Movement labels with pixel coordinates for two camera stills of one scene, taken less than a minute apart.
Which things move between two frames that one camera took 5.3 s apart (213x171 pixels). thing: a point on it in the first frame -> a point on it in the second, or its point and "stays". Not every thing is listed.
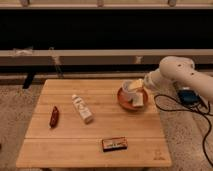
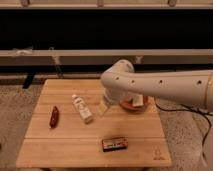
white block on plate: x=138 y=99 stays
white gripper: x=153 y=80 -> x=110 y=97
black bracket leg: x=28 y=81 stays
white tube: x=84 y=111 stays
